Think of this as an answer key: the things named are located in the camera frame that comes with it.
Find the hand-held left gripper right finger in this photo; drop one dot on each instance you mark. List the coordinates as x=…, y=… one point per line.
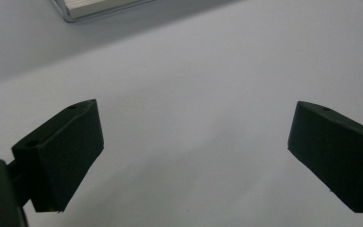
x=337, y=151

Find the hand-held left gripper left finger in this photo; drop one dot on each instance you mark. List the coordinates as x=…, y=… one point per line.
x=63, y=157

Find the silver metal frame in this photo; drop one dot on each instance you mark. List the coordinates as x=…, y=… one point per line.
x=88, y=8

